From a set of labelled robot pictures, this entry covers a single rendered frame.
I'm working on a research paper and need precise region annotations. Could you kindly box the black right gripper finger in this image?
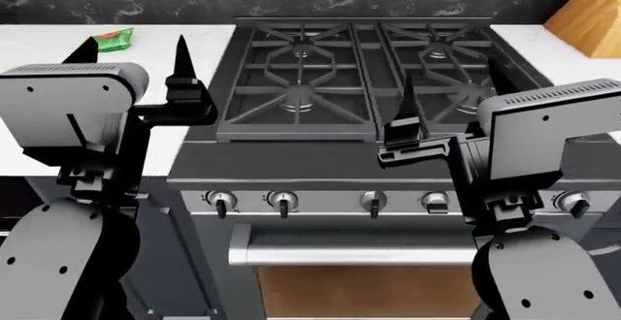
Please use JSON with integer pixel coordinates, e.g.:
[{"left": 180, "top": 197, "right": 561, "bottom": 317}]
[
  {"left": 384, "top": 76, "right": 429, "bottom": 147},
  {"left": 486, "top": 55, "right": 543, "bottom": 99}
]

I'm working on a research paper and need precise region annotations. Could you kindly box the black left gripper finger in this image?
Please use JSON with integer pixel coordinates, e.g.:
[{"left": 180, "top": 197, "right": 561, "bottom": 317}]
[
  {"left": 62, "top": 37, "right": 100, "bottom": 64},
  {"left": 164, "top": 35, "right": 202, "bottom": 105}
]

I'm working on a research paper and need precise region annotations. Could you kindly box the green food packet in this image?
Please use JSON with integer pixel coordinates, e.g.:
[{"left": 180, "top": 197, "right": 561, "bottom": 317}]
[{"left": 85, "top": 26, "right": 137, "bottom": 53}]

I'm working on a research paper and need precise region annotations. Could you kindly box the silver black range knob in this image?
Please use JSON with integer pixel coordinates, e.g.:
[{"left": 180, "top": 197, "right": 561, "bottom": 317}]
[
  {"left": 419, "top": 190, "right": 452, "bottom": 215},
  {"left": 554, "top": 190, "right": 593, "bottom": 219},
  {"left": 359, "top": 189, "right": 389, "bottom": 220},
  {"left": 266, "top": 189, "right": 300, "bottom": 220},
  {"left": 206, "top": 189, "right": 239, "bottom": 220}
]

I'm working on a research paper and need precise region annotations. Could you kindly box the round gas burner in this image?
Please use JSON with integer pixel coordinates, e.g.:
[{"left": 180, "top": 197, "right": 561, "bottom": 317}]
[
  {"left": 422, "top": 41, "right": 458, "bottom": 60},
  {"left": 277, "top": 92, "right": 321, "bottom": 114},
  {"left": 285, "top": 41, "right": 319, "bottom": 59},
  {"left": 453, "top": 96, "right": 486, "bottom": 114}
]

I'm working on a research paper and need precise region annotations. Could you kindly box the black cast iron stove grate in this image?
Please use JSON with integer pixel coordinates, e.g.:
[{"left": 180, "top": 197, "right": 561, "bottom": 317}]
[
  {"left": 352, "top": 20, "right": 550, "bottom": 125},
  {"left": 219, "top": 20, "right": 378, "bottom": 128}
]

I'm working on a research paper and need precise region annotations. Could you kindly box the stainless steel gas range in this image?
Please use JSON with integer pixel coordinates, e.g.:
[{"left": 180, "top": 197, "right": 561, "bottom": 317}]
[{"left": 166, "top": 15, "right": 606, "bottom": 320}]

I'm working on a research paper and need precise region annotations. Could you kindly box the wooden knife block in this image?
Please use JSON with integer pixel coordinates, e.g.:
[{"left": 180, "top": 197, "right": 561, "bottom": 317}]
[{"left": 542, "top": 0, "right": 621, "bottom": 60}]

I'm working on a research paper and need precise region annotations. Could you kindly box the oven door glass window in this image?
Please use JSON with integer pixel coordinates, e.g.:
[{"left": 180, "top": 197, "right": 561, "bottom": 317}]
[{"left": 255, "top": 264, "right": 482, "bottom": 320}]

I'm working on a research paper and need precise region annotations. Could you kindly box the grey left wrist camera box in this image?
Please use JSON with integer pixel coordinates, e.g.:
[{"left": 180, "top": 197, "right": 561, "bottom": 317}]
[{"left": 0, "top": 61, "right": 151, "bottom": 151}]

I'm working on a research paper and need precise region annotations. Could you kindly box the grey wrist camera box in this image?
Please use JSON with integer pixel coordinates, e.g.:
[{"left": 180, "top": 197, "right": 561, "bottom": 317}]
[
  {"left": 476, "top": 77, "right": 621, "bottom": 191},
  {"left": 0, "top": 61, "right": 151, "bottom": 151}
]

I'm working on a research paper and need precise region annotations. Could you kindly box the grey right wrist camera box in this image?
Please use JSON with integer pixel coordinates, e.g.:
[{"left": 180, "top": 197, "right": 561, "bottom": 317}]
[{"left": 476, "top": 77, "right": 621, "bottom": 191}]

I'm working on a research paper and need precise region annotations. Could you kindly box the steel oven door handle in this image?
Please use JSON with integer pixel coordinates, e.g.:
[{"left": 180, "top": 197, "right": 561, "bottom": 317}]
[{"left": 227, "top": 222, "right": 487, "bottom": 268}]

